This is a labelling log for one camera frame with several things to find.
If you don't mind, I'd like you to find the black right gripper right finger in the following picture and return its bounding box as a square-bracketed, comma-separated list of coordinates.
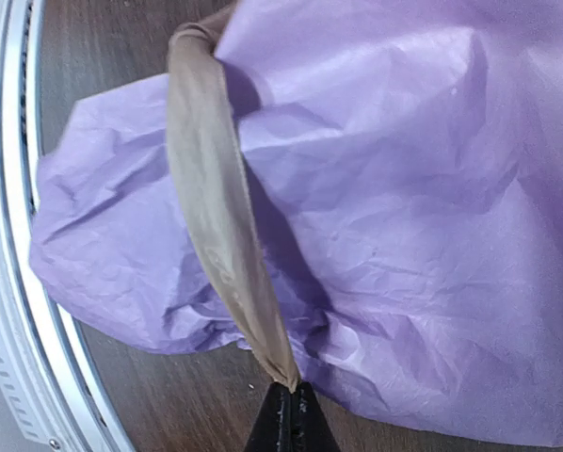
[290, 381, 340, 452]

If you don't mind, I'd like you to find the purple flower bouquet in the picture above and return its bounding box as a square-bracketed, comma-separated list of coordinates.
[29, 1, 563, 446]

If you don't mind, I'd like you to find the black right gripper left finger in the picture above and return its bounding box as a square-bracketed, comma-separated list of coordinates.
[244, 382, 291, 452]

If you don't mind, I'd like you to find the beige satin ribbon bow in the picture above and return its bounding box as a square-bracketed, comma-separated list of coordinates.
[166, 5, 300, 392]

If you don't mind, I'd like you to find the white vented front rail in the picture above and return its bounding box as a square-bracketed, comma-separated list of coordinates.
[0, 1, 133, 451]

